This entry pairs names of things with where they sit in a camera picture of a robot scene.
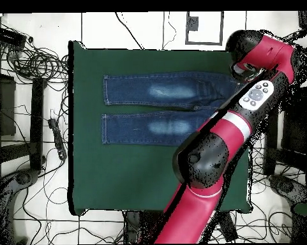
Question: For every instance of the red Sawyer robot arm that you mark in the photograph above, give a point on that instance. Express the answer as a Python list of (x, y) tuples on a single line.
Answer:
[(194, 217)]

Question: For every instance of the small grey box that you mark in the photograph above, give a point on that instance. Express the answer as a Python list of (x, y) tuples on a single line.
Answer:
[(192, 23)]

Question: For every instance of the dark flat panel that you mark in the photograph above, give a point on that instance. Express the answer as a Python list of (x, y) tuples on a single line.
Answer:
[(6, 107), (296, 132)]

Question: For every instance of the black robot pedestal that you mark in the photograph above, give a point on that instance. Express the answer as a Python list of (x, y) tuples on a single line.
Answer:
[(143, 227)]

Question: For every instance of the blue denim jeans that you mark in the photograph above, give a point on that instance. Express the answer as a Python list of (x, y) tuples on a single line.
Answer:
[(132, 127)]

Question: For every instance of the long black power strip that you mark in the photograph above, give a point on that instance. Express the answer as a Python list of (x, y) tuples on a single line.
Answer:
[(229, 227)]

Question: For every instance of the black stand beam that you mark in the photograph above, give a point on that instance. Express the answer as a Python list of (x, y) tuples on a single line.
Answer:
[(270, 158), (37, 122)]

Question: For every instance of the dark green table cloth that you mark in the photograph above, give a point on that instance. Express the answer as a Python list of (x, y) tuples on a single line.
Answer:
[(117, 178)]

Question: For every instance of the black electronics box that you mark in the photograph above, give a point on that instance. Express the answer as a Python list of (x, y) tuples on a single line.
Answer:
[(9, 37)]

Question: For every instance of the grey rectangular frame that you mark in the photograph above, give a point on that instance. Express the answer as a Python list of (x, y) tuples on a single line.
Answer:
[(221, 28)]

